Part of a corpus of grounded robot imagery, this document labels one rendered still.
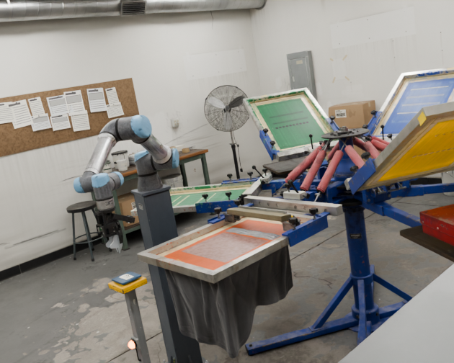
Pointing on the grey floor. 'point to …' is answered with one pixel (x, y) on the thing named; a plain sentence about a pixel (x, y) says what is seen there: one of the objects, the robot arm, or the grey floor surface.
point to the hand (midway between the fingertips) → (119, 249)
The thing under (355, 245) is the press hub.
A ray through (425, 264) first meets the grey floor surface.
